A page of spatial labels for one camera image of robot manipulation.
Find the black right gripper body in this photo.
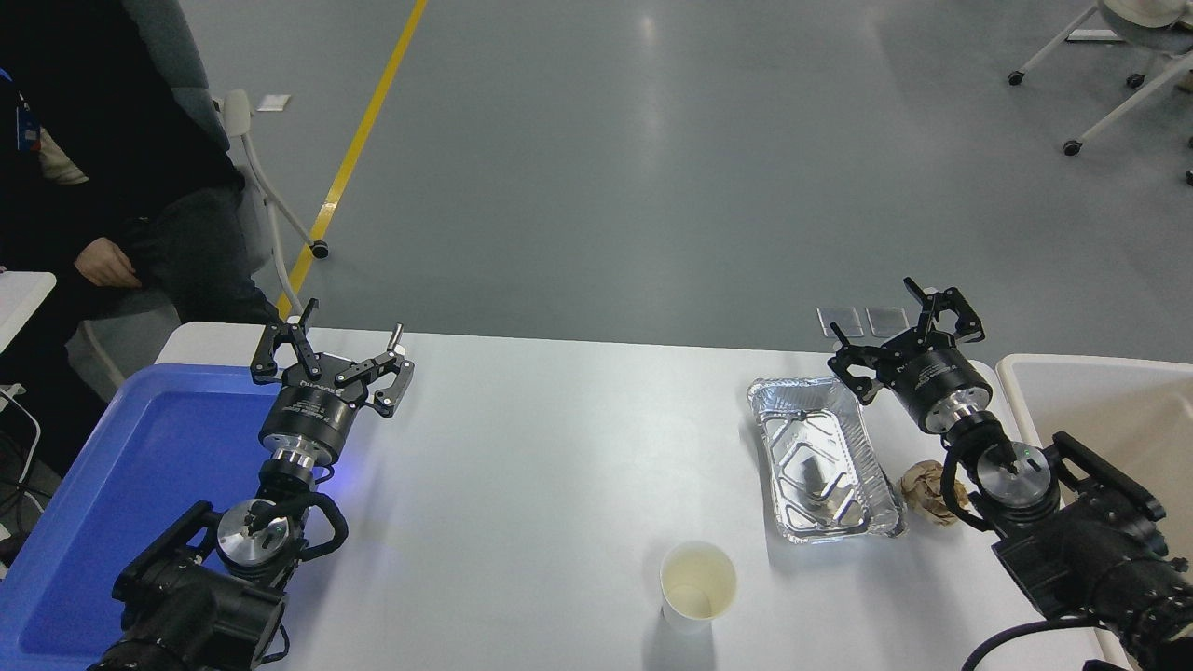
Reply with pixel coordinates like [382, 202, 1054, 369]
[878, 347, 994, 434]

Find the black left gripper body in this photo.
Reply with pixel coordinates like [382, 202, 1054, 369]
[259, 371, 361, 464]

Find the white paper cup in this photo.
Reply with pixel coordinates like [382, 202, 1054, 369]
[659, 541, 739, 635]

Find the person's hand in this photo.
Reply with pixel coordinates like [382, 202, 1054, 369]
[75, 239, 142, 288]

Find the crumpled tan paper ball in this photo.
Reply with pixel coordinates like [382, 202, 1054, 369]
[898, 459, 970, 527]

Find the silver foil tray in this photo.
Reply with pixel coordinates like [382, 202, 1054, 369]
[746, 375, 910, 546]

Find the large pale bin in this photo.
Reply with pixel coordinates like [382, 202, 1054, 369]
[995, 352, 1193, 671]

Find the blue plastic tray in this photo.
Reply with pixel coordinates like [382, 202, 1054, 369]
[0, 363, 327, 671]

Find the grey chair with white legs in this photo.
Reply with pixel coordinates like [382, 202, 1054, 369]
[70, 0, 330, 402]

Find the person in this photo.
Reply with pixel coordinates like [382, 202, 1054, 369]
[0, 0, 281, 486]

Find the small white side table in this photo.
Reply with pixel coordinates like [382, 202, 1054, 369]
[0, 270, 57, 355]

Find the white rolling chair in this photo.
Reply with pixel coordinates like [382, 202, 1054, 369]
[1007, 0, 1193, 185]

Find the thin white cable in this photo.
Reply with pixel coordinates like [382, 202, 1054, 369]
[0, 384, 43, 490]

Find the id badge with blue lanyard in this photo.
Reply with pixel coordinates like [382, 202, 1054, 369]
[0, 65, 44, 155]

